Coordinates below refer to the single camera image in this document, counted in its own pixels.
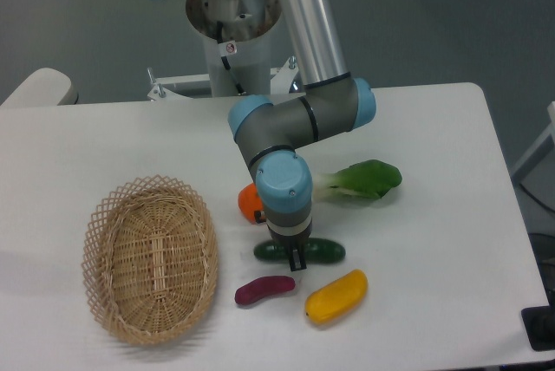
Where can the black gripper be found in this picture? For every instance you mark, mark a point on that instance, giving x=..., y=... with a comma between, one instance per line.
x=294, y=241

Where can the dark green cucumber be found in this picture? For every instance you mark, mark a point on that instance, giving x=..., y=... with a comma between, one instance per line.
x=316, y=251

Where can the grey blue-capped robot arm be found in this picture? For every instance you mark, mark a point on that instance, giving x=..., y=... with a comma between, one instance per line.
x=267, y=134

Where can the purple sweet potato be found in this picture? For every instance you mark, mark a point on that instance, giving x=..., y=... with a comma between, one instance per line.
x=263, y=287

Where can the yellow mango toy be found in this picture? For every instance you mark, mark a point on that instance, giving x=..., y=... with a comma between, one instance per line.
x=336, y=299

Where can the orange toy fruit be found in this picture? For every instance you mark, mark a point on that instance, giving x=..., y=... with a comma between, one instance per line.
x=250, y=204

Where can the green bok choy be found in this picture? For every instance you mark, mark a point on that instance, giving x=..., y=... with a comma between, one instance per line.
x=368, y=180

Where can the woven wicker basket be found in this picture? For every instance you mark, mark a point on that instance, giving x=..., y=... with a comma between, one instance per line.
x=150, y=260

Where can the black device at table edge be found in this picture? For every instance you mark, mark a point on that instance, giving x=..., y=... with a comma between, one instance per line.
x=539, y=324

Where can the white furniture leg right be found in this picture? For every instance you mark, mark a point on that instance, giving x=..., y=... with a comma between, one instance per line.
x=536, y=152

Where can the white chair back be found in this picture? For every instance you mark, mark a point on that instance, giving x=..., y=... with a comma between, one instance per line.
x=46, y=87

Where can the white metal base frame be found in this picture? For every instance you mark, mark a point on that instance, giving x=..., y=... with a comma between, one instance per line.
x=284, y=80

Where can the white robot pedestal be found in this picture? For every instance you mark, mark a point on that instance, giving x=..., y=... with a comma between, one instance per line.
x=236, y=59

